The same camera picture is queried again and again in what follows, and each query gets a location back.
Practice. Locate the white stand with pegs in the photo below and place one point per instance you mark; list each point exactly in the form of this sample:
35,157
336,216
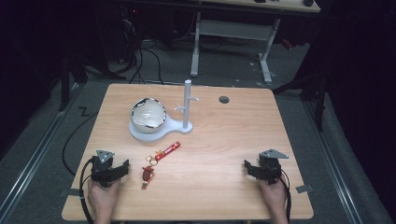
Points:
186,105

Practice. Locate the white bowl with silver rim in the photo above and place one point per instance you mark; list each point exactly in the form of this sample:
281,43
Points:
148,115

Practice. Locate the metal floor rail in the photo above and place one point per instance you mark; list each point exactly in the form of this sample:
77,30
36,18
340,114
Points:
34,155
336,174

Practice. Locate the grey tape strip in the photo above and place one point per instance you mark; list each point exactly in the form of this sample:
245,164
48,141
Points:
304,188
71,192

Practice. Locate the person's left hand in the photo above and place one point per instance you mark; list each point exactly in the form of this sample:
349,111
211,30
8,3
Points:
102,196

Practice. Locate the white-legged wooden desk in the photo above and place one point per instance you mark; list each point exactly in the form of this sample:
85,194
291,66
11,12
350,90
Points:
233,29

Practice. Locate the person's right hand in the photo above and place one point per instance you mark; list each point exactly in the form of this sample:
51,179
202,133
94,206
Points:
272,196

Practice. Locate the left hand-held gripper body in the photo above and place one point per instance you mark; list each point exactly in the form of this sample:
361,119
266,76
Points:
102,169

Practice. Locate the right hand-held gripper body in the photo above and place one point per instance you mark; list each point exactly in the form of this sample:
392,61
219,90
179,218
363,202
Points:
270,168

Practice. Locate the black stand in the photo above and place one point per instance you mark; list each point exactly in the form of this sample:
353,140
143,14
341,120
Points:
67,81
311,81

